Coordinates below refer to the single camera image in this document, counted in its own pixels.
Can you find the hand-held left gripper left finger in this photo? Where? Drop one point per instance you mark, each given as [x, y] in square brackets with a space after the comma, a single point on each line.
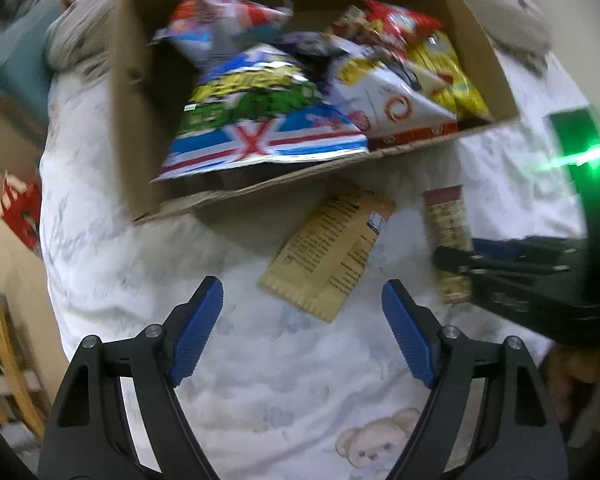
[197, 330]

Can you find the white printed bed sheet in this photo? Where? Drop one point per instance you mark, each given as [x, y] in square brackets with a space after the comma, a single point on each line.
[280, 400]

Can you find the beige snack packet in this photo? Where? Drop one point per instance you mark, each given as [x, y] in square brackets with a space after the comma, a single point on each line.
[330, 250]

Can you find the white orange snack packet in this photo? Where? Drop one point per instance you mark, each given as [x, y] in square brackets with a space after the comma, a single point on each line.
[390, 105]

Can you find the red snack packet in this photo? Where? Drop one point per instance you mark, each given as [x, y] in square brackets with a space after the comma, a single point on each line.
[400, 22]

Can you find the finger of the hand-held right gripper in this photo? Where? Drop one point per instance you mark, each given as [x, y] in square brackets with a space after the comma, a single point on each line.
[500, 249]
[460, 259]

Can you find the cardboard box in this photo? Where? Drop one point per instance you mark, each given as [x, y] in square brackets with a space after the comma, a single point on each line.
[145, 125]

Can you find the yellow wooden frame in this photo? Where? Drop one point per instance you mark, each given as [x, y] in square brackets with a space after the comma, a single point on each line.
[10, 360]

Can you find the yellow chip bag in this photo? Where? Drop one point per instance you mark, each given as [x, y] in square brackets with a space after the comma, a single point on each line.
[455, 85]

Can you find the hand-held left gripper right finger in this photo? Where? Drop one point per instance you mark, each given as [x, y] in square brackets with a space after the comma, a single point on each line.
[407, 330]

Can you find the teal cushion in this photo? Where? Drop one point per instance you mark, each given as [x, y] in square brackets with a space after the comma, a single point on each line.
[15, 60]

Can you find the dark purple snack packet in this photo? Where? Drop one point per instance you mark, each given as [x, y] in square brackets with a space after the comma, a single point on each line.
[310, 47]

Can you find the person's right hand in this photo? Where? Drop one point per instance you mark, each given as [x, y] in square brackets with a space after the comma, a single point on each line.
[580, 385]

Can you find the blue green chip bag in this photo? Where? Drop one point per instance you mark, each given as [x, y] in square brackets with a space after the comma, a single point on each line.
[260, 125]

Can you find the red beige cracker packet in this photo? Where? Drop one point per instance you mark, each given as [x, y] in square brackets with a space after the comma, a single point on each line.
[445, 220]

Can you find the red white snack bag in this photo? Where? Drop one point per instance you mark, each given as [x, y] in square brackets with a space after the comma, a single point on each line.
[220, 20]

